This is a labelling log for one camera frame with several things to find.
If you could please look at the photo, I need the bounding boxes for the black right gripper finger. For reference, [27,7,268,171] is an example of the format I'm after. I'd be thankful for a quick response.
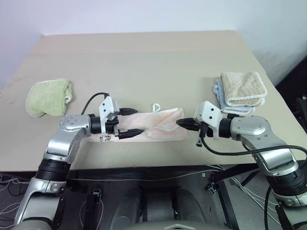
[177,124,200,132]
[176,117,199,126]

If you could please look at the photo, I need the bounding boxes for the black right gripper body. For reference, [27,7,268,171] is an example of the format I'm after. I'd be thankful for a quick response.
[194,121,215,147]

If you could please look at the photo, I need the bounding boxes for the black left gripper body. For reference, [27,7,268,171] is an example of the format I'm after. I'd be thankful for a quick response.
[105,109,125,139]

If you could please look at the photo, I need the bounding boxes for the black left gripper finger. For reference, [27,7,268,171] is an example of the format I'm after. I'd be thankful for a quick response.
[119,107,139,116]
[117,128,145,140]

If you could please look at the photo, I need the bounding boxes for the pale pink towel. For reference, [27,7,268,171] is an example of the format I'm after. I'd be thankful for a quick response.
[88,103,188,143]

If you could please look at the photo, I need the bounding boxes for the folded light blue towel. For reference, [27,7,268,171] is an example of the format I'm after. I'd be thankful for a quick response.
[212,78,256,115]

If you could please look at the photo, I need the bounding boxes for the folded beige towel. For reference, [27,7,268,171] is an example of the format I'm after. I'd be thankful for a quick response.
[220,70,268,107]

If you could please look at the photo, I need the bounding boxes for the folded green towel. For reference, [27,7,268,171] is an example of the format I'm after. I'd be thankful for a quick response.
[25,78,74,118]

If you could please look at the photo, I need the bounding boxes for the dark rounded grey shape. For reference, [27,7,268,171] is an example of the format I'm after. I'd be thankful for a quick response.
[112,186,144,230]
[174,188,207,223]

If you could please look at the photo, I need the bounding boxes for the black table leg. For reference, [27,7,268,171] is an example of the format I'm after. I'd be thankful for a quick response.
[216,179,238,230]

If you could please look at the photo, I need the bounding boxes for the grey robot body panel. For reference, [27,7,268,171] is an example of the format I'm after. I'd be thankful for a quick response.
[143,220,226,230]

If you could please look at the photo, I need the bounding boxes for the black metal strut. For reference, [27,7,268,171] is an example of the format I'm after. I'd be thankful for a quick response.
[275,203,293,230]

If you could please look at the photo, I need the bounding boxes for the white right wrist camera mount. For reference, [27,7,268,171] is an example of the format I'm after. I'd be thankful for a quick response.
[193,100,224,140]

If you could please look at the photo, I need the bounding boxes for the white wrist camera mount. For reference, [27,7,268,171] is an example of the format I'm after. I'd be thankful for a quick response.
[98,95,120,135]
[193,100,224,140]

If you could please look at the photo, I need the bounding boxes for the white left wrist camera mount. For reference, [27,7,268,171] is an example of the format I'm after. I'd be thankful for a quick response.
[98,95,120,135]

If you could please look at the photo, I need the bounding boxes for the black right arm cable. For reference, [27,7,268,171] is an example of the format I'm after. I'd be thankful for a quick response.
[201,136,307,156]

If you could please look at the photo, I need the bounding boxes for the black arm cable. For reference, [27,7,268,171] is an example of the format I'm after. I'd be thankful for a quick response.
[80,92,111,115]
[201,136,307,156]

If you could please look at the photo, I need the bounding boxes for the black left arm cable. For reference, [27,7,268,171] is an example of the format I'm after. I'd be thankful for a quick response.
[80,92,111,115]

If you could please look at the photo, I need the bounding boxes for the thin white wire under table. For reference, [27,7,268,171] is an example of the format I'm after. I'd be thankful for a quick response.
[68,170,225,183]

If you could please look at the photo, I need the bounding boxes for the black table frame brace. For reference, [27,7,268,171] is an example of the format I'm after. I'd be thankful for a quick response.
[211,165,261,190]

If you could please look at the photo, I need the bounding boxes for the white cables on floor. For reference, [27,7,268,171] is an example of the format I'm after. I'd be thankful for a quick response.
[230,178,276,221]

